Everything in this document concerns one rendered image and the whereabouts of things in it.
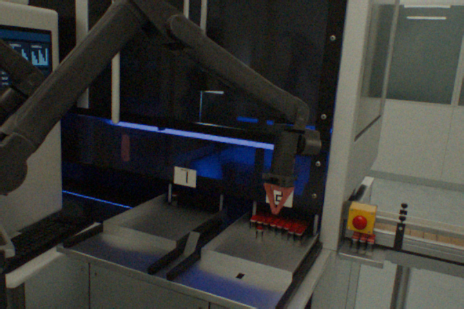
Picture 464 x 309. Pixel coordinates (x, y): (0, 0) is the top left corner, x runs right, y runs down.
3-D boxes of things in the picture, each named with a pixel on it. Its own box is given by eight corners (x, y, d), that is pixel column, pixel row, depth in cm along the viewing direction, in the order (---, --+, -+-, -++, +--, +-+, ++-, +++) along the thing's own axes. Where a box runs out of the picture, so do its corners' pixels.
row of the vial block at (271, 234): (250, 230, 139) (251, 216, 138) (303, 242, 132) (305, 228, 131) (248, 232, 137) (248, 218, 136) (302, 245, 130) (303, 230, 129)
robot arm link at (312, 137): (274, 103, 106) (298, 105, 99) (306, 110, 113) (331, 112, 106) (266, 150, 107) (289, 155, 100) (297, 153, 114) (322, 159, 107)
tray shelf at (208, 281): (153, 203, 162) (153, 199, 162) (335, 246, 135) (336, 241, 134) (55, 251, 119) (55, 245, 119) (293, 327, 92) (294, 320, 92)
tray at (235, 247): (247, 221, 147) (248, 211, 146) (321, 237, 136) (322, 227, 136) (200, 259, 116) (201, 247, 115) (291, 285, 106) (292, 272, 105)
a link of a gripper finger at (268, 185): (293, 214, 108) (298, 178, 108) (285, 217, 102) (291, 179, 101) (268, 208, 111) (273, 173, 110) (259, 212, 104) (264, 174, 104)
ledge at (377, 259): (345, 241, 139) (346, 236, 139) (387, 250, 134) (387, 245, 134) (337, 258, 127) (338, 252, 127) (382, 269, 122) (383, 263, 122)
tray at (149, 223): (164, 201, 160) (165, 192, 159) (226, 216, 150) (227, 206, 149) (103, 232, 129) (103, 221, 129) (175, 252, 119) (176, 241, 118)
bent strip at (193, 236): (190, 249, 122) (190, 230, 121) (199, 252, 121) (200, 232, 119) (163, 270, 109) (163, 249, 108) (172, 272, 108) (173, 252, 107)
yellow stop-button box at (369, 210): (350, 221, 130) (353, 199, 129) (374, 227, 127) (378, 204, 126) (346, 230, 123) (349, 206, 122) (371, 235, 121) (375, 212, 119)
